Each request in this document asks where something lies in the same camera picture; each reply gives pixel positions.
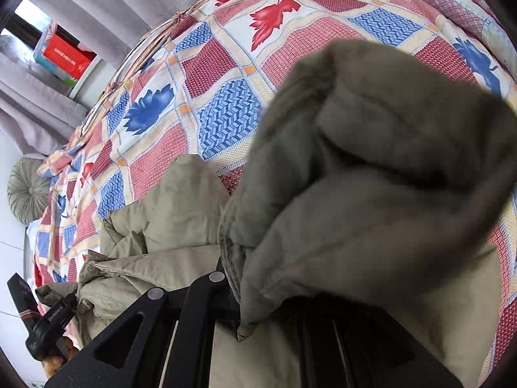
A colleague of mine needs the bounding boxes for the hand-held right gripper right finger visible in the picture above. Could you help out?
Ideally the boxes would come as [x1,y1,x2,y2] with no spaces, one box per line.
[279,303,463,388]

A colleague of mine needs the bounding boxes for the person's left hand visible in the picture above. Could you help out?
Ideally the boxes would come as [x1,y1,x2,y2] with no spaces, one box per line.
[42,340,80,377]

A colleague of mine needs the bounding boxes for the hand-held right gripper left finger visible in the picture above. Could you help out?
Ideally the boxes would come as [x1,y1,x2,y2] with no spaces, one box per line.
[44,270,243,388]

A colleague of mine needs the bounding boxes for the red box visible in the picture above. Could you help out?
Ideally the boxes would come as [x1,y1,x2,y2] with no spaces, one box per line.
[42,34,95,81]

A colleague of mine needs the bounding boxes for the khaki puffer jacket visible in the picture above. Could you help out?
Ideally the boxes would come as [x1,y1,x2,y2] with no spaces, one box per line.
[36,40,517,388]

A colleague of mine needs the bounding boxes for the leaf print patchwork quilt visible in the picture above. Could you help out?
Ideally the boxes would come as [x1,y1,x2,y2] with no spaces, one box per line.
[32,0,517,376]

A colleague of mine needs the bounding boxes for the grey curtain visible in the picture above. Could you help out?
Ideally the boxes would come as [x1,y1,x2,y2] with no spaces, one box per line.
[28,0,283,49]
[0,34,90,156]

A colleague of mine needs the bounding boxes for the round green cushion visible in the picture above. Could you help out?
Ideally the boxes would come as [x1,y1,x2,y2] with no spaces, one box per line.
[7,157,53,225]

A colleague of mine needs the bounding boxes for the pink floral quilt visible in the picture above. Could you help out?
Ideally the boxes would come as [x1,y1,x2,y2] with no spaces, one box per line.
[315,0,517,102]

